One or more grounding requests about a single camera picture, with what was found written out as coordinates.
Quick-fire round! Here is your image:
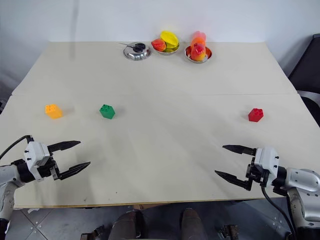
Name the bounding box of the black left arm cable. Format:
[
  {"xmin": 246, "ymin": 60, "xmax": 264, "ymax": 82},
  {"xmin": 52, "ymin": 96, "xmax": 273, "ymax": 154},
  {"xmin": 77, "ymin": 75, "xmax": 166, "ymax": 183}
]
[{"xmin": 0, "ymin": 135, "xmax": 35, "ymax": 160}]

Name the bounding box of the green toy block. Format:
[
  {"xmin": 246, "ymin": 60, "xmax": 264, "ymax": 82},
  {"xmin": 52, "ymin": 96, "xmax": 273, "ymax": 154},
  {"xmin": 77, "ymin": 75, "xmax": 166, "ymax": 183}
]
[{"xmin": 99, "ymin": 104, "xmax": 116, "ymax": 120}]

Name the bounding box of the yellow toy block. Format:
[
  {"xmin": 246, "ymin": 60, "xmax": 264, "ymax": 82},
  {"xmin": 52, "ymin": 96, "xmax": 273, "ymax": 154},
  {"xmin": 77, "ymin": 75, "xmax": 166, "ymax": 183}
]
[{"xmin": 44, "ymin": 103, "xmax": 63, "ymax": 120}]

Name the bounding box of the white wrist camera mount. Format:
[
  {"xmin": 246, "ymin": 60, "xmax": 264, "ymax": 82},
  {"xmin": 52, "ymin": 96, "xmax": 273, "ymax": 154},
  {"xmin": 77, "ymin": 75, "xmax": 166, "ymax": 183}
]
[
  {"xmin": 23, "ymin": 141, "xmax": 52, "ymax": 181},
  {"xmin": 254, "ymin": 146, "xmax": 281, "ymax": 186}
]

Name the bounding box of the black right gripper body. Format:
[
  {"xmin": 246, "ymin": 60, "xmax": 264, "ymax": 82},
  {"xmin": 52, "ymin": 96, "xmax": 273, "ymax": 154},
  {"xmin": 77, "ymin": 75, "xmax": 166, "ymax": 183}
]
[{"xmin": 245, "ymin": 148, "xmax": 266, "ymax": 192}]

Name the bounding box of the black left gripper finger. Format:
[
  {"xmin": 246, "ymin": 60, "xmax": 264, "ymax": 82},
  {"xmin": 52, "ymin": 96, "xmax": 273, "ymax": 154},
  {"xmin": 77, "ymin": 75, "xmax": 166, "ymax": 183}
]
[
  {"xmin": 47, "ymin": 140, "xmax": 82, "ymax": 154},
  {"xmin": 58, "ymin": 161, "xmax": 92, "ymax": 181}
]

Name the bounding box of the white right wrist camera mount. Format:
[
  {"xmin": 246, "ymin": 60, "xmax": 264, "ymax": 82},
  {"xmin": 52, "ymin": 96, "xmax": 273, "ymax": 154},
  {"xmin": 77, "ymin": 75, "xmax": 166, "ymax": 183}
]
[{"xmin": 254, "ymin": 146, "xmax": 281, "ymax": 186}]

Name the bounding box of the dark rounded shape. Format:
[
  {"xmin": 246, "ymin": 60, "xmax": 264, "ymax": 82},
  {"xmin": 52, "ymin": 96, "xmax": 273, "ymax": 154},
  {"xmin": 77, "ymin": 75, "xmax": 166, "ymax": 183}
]
[
  {"xmin": 180, "ymin": 208, "xmax": 209, "ymax": 240},
  {"xmin": 109, "ymin": 211, "xmax": 146, "ymax": 240}
]

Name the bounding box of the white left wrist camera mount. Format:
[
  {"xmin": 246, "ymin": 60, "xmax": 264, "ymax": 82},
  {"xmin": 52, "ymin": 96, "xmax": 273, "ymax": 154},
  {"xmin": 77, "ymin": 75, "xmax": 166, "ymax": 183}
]
[{"xmin": 23, "ymin": 141, "xmax": 52, "ymax": 181}]

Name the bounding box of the steel pot lid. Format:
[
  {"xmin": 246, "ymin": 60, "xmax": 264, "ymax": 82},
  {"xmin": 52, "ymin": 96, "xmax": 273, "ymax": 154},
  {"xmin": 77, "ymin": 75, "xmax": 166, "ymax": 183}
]
[{"xmin": 118, "ymin": 41, "xmax": 153, "ymax": 62}]

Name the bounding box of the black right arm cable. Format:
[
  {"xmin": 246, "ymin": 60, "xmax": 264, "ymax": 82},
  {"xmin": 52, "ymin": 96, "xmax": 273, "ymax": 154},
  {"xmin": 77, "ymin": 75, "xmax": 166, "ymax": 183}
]
[{"xmin": 260, "ymin": 184, "xmax": 297, "ymax": 240}]

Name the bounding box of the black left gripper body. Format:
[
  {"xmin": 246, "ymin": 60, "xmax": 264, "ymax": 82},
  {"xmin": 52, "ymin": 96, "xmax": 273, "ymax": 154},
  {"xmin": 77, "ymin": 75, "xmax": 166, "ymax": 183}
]
[{"xmin": 36, "ymin": 146, "xmax": 61, "ymax": 181}]

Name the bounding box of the black chair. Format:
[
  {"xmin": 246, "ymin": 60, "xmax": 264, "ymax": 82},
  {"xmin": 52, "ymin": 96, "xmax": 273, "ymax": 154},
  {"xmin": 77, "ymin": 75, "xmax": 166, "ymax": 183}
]
[{"xmin": 287, "ymin": 33, "xmax": 320, "ymax": 127}]

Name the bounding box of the red orange toy fruit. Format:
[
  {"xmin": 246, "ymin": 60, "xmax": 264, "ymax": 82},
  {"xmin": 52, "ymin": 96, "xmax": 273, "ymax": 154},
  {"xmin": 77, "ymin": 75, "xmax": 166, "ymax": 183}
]
[{"xmin": 151, "ymin": 38, "xmax": 167, "ymax": 52}]

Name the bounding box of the yellow toy starfruit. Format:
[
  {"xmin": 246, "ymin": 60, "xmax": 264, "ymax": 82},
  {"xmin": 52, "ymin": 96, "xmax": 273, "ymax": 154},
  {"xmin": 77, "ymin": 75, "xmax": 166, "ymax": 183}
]
[{"xmin": 159, "ymin": 30, "xmax": 180, "ymax": 50}]

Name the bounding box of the red yellow toy peach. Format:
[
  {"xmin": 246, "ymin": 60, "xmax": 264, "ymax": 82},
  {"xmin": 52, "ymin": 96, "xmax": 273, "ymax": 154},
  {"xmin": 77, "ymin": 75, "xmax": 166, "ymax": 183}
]
[{"xmin": 190, "ymin": 42, "xmax": 207, "ymax": 62}]

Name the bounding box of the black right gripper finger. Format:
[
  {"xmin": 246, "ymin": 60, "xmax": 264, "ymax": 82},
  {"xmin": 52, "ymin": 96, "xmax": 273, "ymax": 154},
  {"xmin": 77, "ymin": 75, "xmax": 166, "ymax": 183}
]
[
  {"xmin": 214, "ymin": 170, "xmax": 252, "ymax": 192},
  {"xmin": 222, "ymin": 144, "xmax": 257, "ymax": 157}
]

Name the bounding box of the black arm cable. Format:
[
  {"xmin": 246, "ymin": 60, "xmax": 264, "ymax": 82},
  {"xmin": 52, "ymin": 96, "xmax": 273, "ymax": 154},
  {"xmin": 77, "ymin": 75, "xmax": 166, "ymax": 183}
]
[
  {"xmin": 260, "ymin": 184, "xmax": 297, "ymax": 240},
  {"xmin": 0, "ymin": 135, "xmax": 35, "ymax": 160}
]

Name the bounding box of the steel bowl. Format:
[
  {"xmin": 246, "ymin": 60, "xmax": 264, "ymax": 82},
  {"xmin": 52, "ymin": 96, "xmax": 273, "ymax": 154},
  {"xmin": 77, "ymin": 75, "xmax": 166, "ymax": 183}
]
[
  {"xmin": 184, "ymin": 45, "xmax": 213, "ymax": 64},
  {"xmin": 151, "ymin": 42, "xmax": 181, "ymax": 57}
]

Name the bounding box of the red toy block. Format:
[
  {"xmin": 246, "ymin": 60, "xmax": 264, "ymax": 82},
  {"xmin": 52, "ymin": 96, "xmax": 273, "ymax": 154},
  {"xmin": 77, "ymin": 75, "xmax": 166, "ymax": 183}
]
[{"xmin": 247, "ymin": 107, "xmax": 265, "ymax": 123}]

